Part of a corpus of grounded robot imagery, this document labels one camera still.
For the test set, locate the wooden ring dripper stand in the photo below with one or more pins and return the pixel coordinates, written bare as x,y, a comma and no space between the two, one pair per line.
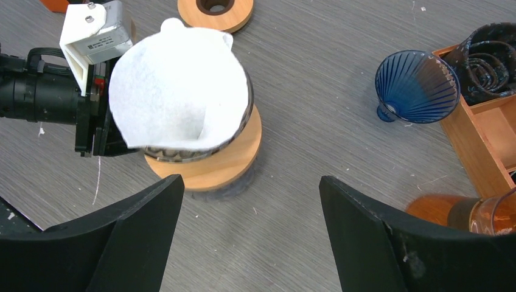
220,169

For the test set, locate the amber glass cup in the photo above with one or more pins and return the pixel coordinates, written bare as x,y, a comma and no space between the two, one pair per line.
490,216

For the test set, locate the orange compartment tray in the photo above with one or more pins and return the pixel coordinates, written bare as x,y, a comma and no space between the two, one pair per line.
483,137

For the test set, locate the grey glass mug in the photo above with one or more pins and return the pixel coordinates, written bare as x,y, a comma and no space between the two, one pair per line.
227,192

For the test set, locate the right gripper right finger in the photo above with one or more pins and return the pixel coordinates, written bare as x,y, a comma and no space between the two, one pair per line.
379,248

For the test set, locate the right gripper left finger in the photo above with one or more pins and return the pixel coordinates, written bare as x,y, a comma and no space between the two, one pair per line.
121,247

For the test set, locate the white paper coffee filter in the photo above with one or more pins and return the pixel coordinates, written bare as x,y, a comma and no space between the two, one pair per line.
181,88

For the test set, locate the blue transparent dripper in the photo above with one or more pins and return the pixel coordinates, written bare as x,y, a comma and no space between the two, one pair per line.
417,87

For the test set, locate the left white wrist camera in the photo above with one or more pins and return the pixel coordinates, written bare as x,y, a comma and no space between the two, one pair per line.
93,33

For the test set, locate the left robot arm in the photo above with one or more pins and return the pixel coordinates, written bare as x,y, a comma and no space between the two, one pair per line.
37,91

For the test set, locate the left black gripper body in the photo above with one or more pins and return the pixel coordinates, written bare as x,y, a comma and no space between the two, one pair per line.
96,134

